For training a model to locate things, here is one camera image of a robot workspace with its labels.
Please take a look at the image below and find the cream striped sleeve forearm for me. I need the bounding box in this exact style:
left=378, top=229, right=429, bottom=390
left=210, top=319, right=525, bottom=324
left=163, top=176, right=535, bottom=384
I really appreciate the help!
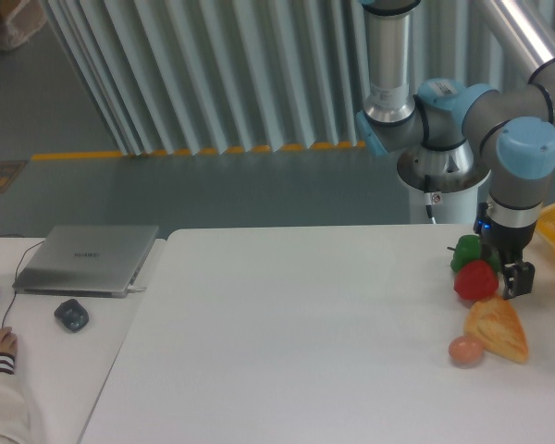
left=0, top=352, right=35, bottom=443

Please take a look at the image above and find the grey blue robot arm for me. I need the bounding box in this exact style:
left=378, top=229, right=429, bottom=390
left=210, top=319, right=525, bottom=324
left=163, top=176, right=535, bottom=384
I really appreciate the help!
left=357, top=1, right=555, bottom=299

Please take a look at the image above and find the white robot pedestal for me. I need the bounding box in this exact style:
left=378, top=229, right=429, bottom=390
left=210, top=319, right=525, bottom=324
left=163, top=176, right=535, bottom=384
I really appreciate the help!
left=397, top=142, right=489, bottom=224

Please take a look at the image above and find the black mouse cable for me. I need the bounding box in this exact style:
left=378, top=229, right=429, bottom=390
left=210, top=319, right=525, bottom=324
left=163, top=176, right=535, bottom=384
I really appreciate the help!
left=0, top=232, right=45, bottom=329

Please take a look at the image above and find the dark grey computer mouse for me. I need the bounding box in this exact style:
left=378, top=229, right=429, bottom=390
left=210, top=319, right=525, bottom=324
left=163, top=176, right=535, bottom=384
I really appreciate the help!
left=54, top=299, right=90, bottom=333

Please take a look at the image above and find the red bell pepper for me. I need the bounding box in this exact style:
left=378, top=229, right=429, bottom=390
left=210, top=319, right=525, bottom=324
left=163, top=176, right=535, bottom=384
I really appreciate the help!
left=453, top=259, right=499, bottom=301

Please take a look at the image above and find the green bell pepper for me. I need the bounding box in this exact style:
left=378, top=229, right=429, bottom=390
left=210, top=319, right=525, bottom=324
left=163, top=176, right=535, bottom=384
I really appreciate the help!
left=449, top=235, right=482, bottom=273

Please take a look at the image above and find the silver closed laptop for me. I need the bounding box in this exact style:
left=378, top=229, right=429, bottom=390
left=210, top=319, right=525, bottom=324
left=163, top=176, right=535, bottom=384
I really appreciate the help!
left=13, top=225, right=158, bottom=298

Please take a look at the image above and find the cardboard box with wrap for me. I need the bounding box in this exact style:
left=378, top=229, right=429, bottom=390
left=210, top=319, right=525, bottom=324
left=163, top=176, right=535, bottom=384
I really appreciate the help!
left=0, top=1, right=47, bottom=53

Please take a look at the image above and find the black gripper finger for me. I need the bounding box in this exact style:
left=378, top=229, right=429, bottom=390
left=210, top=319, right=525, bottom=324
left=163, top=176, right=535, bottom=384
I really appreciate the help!
left=481, top=243, right=501, bottom=271
left=502, top=261, right=536, bottom=300

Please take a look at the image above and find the grey folding partition screen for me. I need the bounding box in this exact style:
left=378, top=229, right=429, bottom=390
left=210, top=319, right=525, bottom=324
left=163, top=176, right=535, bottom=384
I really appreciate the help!
left=39, top=0, right=555, bottom=157

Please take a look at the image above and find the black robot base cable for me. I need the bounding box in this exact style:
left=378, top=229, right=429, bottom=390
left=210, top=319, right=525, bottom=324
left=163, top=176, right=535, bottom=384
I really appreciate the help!
left=422, top=173, right=438, bottom=226

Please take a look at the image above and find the golden pastry bread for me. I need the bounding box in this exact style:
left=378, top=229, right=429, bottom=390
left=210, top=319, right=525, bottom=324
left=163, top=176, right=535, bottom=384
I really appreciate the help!
left=463, top=295, right=529, bottom=364

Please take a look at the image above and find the white side desk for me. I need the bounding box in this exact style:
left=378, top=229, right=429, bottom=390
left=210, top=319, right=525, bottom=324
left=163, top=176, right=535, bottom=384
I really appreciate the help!
left=0, top=238, right=166, bottom=443

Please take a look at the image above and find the brown egg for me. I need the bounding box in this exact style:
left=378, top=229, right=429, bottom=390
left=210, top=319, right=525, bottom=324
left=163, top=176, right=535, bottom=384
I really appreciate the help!
left=448, top=336, right=484, bottom=365

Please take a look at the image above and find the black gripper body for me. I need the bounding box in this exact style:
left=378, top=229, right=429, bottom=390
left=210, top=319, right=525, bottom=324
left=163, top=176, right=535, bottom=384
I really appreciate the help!
left=474, top=195, right=543, bottom=264

